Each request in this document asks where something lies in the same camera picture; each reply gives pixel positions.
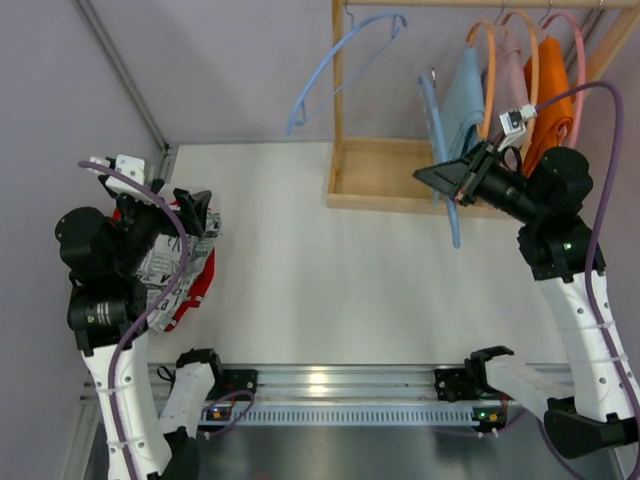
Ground red trousers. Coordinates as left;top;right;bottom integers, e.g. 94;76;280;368
110;199;218;334

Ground light blue plastic hanger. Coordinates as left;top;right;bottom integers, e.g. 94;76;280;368
285;11;408;137

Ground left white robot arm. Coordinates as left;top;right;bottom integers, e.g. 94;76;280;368
55;189;224;479

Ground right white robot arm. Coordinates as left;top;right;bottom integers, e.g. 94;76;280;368
413;142;639;459

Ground orange hanger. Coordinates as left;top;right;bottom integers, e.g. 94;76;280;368
500;9;539;156
466;20;497;140

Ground pink hanger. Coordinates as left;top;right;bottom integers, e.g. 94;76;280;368
542;12;586;148

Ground wooden clothes rack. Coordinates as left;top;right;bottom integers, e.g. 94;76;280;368
327;1;639;215

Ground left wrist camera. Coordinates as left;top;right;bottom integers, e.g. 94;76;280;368
89;154;165;204

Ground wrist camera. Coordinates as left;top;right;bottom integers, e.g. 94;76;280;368
498;104;537;152
89;154;165;204

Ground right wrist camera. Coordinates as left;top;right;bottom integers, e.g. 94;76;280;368
498;104;537;152

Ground aluminium corner post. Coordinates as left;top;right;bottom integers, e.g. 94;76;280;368
70;0;169;154

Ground aluminium mounting rail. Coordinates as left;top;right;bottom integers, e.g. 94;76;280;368
79;363;576;402

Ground slotted cable duct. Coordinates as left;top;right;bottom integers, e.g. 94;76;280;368
197;402;504;428

